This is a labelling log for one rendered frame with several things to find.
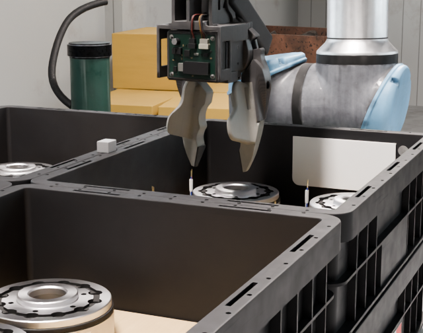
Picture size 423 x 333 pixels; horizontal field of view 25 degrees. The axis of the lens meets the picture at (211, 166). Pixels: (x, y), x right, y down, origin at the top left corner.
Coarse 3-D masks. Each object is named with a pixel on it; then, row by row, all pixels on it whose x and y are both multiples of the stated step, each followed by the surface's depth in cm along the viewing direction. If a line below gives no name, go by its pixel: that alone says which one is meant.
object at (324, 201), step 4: (344, 192) 111; (348, 192) 111; (352, 192) 111; (320, 196) 110; (324, 196) 110; (328, 196) 110; (332, 196) 111; (312, 200) 108; (316, 200) 108; (320, 200) 109; (324, 200) 108; (328, 200) 108; (332, 200) 108; (312, 204) 106; (316, 204) 106; (320, 204) 107; (324, 204) 106; (328, 204) 106; (332, 204) 106; (324, 208) 104; (328, 208) 105; (332, 208) 104
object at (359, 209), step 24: (216, 120) 120; (144, 144) 105; (72, 168) 92; (408, 168) 95; (120, 192) 82; (144, 192) 82; (360, 192) 82; (384, 192) 86; (336, 216) 75; (360, 216) 79
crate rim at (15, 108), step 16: (32, 112) 130; (48, 112) 129; (64, 112) 128; (80, 112) 127; (96, 112) 126; (112, 112) 126; (160, 128) 114; (128, 144) 105; (80, 160) 96; (0, 176) 88; (32, 176) 88
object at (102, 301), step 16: (0, 288) 79; (16, 288) 79; (80, 288) 79; (96, 288) 79; (0, 304) 76; (16, 304) 75; (80, 304) 75; (96, 304) 75; (0, 320) 72; (16, 320) 72; (32, 320) 71; (48, 320) 71; (64, 320) 72; (80, 320) 72
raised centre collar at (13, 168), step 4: (4, 164) 125; (8, 164) 125; (12, 164) 125; (16, 164) 125; (20, 164) 125; (24, 164) 125; (28, 164) 125; (32, 164) 125; (0, 168) 122; (4, 168) 122; (8, 168) 122; (12, 168) 122; (16, 168) 122; (20, 168) 122; (24, 168) 122; (28, 168) 122; (32, 168) 123; (4, 172) 122; (8, 172) 122; (12, 172) 121; (16, 172) 121; (20, 172) 122; (24, 172) 122
